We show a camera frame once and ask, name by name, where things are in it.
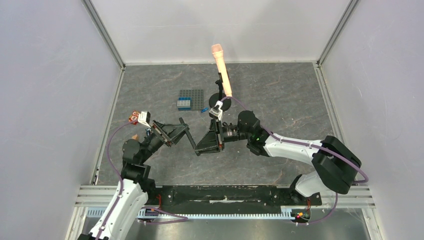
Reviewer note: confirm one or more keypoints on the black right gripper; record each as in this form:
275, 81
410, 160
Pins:
220, 135

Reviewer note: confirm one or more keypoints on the black mounting base plate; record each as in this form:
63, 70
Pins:
228, 199

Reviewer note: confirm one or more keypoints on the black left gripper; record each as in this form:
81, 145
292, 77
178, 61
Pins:
169, 132

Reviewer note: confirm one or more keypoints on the red owl toy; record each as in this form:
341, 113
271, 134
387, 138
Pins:
133, 118

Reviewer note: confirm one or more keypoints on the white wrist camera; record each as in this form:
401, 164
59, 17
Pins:
216, 111
144, 118

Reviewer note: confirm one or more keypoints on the grey brick baseplate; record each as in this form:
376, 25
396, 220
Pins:
197, 98

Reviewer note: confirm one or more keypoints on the pink toy microphone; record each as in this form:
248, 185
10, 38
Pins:
218, 54

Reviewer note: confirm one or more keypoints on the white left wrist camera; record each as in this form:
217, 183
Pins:
144, 118

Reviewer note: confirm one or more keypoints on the black microphone stand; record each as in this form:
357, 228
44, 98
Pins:
226, 104

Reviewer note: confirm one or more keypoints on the blue grey toy brick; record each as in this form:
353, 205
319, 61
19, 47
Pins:
184, 104

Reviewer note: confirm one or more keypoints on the white slotted cable duct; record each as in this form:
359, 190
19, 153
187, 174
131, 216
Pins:
285, 214

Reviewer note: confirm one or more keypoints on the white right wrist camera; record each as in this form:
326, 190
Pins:
216, 111

